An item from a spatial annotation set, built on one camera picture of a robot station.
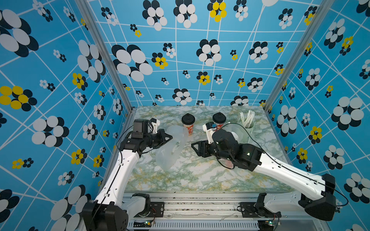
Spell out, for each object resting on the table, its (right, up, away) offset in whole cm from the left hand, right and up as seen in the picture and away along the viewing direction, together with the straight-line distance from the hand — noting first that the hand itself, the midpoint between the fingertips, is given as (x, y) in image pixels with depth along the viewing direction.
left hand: (174, 135), depth 74 cm
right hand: (+11, -3, -7) cm, 14 cm away
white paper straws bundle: (+47, +7, +19) cm, 51 cm away
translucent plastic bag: (-4, -10, +3) cm, 11 cm away
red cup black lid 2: (+27, +9, +17) cm, 33 cm away
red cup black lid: (+8, +8, +17) cm, 20 cm away
